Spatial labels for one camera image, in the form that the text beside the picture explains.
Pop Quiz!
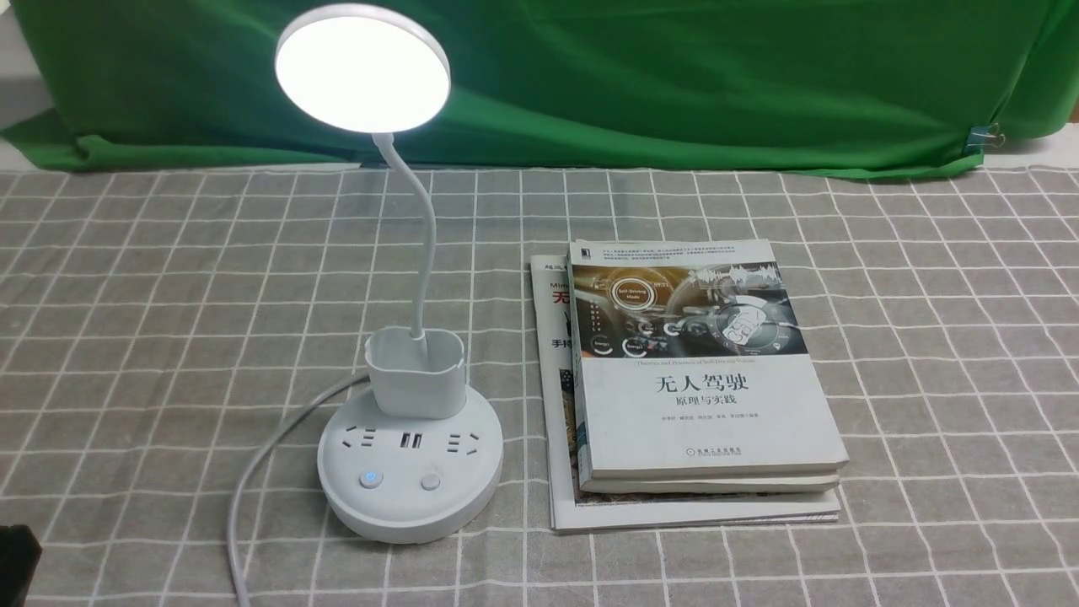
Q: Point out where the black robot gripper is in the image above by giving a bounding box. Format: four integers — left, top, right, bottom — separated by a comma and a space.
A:
0, 525, 43, 606

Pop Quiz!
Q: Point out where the white desk lamp with sockets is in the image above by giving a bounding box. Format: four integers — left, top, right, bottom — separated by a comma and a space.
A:
274, 3, 502, 544

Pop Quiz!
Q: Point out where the grey checkered tablecloth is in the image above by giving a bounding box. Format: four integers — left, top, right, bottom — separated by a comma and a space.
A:
1, 168, 1078, 606

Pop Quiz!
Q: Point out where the thin magazine at bottom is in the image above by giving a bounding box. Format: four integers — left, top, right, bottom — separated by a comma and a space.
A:
529, 256, 839, 533

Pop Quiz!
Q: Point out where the white self-driving book top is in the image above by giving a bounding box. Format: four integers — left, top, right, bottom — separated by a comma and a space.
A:
566, 239, 849, 492

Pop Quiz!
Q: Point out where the green backdrop cloth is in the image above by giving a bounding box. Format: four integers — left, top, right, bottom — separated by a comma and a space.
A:
3, 1, 1078, 180

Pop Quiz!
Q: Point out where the blue binder clip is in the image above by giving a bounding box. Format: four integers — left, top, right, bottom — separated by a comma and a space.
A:
964, 122, 1007, 155

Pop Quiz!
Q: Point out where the white lamp power cable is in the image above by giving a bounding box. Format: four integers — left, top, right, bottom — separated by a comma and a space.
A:
226, 372, 373, 607

